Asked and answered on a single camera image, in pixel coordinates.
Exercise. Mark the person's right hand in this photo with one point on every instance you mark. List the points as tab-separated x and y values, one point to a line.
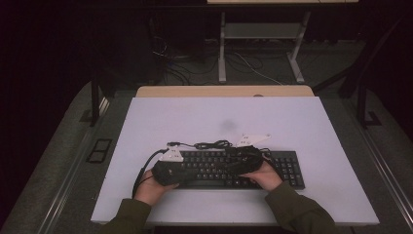
266	178

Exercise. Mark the white board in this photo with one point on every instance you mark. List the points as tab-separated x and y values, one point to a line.
227	113

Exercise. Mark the black keyboard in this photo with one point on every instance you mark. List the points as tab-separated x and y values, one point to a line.
289	169

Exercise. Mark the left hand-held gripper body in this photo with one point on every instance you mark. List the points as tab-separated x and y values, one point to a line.
167	172

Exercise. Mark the white metal desk frame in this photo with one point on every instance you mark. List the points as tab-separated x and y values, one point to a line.
259	31

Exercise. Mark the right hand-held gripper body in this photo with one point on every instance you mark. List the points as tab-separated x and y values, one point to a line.
248	157

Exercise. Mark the black metal stand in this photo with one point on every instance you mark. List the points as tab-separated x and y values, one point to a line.
94	104
362	107

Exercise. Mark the wooden table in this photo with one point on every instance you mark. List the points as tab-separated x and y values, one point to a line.
211	91

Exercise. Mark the person's left hand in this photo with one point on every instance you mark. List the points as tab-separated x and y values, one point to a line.
151	193

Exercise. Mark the black floor socket frame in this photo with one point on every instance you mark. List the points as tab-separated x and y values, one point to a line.
104	142

